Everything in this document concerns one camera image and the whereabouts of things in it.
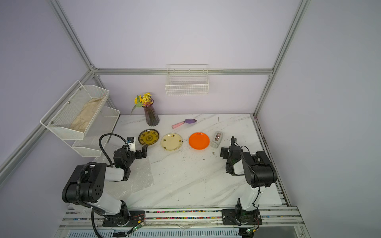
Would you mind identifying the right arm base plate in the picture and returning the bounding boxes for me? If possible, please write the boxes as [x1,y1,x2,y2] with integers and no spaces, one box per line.
[221,209,263,226]

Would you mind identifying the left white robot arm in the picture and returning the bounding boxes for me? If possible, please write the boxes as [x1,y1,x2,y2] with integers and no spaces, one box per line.
[62,145,148,219]

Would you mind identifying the pink purple scoop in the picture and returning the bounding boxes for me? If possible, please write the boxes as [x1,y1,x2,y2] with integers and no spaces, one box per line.
[172,119,197,129]

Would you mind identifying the dark glass vase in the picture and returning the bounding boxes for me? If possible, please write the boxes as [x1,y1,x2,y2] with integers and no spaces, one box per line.
[144,105,160,127]

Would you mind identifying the cream yellow plate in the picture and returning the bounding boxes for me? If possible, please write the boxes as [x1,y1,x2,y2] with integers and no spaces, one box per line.
[160,133,183,151]

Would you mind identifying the dark yellow patterned plate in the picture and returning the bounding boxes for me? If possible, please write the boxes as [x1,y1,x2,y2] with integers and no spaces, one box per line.
[138,129,160,146]

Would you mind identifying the white mesh lower shelf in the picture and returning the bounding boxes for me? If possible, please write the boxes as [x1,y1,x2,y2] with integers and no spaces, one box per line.
[71,106,120,157]

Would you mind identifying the yellow flower bouquet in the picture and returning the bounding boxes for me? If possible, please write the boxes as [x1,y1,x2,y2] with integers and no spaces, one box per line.
[131,93,153,113]

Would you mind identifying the orange plate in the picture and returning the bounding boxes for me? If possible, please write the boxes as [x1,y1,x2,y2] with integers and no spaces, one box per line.
[189,132,210,150]

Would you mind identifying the white mesh upper shelf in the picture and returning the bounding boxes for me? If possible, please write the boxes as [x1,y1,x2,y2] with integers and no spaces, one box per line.
[40,81,109,140]

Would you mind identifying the white wire wall basket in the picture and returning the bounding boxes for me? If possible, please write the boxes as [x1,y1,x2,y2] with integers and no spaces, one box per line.
[165,64,209,96]

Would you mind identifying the beige folded cloth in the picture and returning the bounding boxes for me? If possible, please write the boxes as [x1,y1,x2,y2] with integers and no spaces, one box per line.
[69,96,105,132]

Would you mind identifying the grey tape dispenser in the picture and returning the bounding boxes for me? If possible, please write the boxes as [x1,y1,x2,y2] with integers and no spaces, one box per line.
[210,131,223,148]

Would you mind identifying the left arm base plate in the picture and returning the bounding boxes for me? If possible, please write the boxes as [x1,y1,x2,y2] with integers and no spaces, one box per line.
[102,210,145,227]

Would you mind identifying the white mesh shelf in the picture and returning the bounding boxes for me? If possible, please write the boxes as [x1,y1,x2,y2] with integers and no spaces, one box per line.
[71,106,120,157]
[40,81,109,140]

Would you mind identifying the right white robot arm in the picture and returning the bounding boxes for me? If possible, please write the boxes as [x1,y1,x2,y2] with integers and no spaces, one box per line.
[220,136,277,211]

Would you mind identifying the aluminium mounting rail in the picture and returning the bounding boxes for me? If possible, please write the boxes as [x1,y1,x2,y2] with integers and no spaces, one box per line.
[59,206,305,230]

